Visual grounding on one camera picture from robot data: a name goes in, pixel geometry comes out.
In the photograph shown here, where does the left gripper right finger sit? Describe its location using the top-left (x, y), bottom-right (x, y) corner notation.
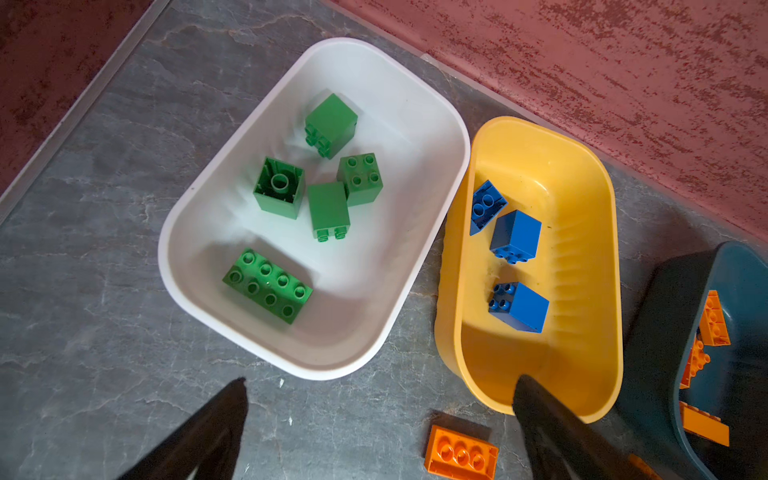
top-left (513, 375), bottom-right (647, 479)

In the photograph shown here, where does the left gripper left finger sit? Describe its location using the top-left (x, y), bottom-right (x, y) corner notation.
top-left (121, 377), bottom-right (249, 479)

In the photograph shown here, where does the orange lego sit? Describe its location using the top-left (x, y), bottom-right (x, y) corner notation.
top-left (679, 336), bottom-right (711, 389)
top-left (628, 454), bottom-right (662, 480)
top-left (699, 290), bottom-right (731, 347)
top-left (425, 425), bottom-right (499, 480)
top-left (679, 401), bottom-right (730, 447)

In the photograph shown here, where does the blue lego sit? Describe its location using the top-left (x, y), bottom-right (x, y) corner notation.
top-left (470, 180), bottom-right (508, 236)
top-left (490, 210), bottom-right (542, 264)
top-left (488, 282), bottom-right (550, 333)

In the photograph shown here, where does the green long lego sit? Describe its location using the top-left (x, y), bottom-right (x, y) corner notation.
top-left (222, 248), bottom-right (313, 325)

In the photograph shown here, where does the green lego small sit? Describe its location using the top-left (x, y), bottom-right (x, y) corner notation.
top-left (308, 181), bottom-right (351, 242)

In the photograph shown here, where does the green lego cluster top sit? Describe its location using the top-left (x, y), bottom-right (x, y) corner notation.
top-left (253, 157), bottom-right (305, 220)

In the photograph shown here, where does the green lego cluster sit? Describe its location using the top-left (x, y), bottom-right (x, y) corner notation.
top-left (253, 157), bottom-right (305, 220)
top-left (337, 152), bottom-right (383, 207)

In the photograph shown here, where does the yellow rectangular container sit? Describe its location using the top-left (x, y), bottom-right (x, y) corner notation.
top-left (434, 116), bottom-right (623, 423)

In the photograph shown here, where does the teal rectangular container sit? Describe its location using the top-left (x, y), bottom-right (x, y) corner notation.
top-left (619, 241), bottom-right (767, 479)

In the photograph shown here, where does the white rectangular container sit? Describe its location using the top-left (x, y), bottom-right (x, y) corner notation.
top-left (158, 38), bottom-right (470, 381)

